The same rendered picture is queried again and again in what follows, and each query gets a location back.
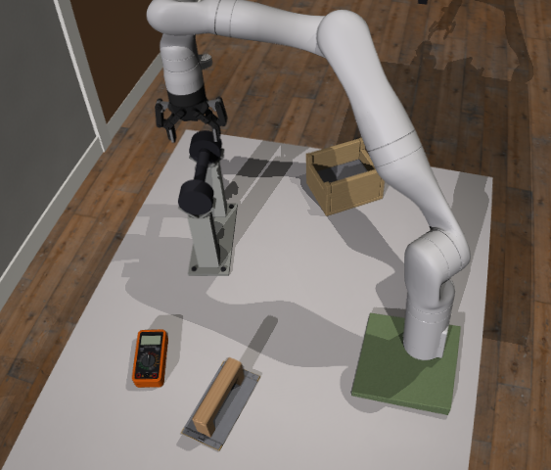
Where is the orange digital multimeter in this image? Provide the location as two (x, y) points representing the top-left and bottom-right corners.
(132, 330), (168, 388)

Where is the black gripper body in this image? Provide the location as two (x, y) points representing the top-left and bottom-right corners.
(167, 84), (208, 121)

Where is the grey sanding float with wooden handle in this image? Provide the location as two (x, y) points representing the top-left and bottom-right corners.
(181, 357), (260, 451)

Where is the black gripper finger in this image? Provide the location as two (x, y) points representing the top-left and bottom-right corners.
(191, 97), (227, 142)
(155, 98), (185, 143)

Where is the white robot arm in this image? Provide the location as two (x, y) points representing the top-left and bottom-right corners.
(147, 0), (471, 360)

